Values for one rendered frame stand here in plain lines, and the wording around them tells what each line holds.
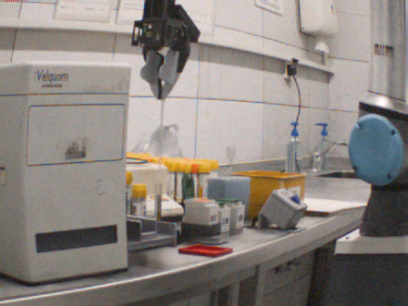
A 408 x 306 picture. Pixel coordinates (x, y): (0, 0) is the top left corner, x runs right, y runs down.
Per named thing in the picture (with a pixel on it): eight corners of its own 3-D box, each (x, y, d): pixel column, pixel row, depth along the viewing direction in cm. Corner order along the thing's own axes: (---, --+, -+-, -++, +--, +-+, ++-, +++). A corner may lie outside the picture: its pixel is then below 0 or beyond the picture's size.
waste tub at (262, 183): (280, 223, 190) (283, 177, 189) (225, 219, 197) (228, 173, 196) (303, 217, 202) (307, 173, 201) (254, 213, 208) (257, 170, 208)
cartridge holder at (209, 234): (216, 245, 157) (217, 226, 157) (171, 239, 161) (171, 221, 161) (229, 241, 162) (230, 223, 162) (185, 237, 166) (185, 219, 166)
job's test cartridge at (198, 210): (207, 236, 159) (209, 201, 158) (183, 233, 161) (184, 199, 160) (217, 234, 162) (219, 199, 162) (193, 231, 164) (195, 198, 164)
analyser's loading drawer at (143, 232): (109, 260, 122) (108, 226, 121) (76, 251, 125) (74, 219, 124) (176, 247, 140) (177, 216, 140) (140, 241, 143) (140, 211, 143)
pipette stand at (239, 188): (229, 230, 178) (232, 180, 178) (198, 227, 182) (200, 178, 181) (253, 225, 187) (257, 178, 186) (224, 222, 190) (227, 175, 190)
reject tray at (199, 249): (215, 257, 143) (215, 252, 143) (178, 252, 146) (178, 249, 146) (232, 252, 149) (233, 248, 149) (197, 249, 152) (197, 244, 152)
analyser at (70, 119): (29, 287, 99) (28, 59, 98) (-72, 247, 112) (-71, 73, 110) (138, 269, 127) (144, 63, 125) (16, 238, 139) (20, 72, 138)
